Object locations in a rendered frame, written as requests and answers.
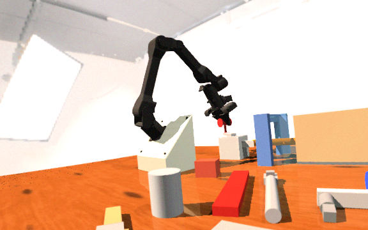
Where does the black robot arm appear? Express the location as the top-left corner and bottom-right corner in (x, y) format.
(132, 35), (228, 142)

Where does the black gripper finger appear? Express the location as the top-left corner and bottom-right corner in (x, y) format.
(212, 111), (223, 120)
(220, 113), (230, 126)

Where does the white cylinder with grey end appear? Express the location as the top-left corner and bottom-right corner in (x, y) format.
(263, 170), (282, 224)

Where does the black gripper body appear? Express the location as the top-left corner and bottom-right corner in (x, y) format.
(204, 94), (238, 117)

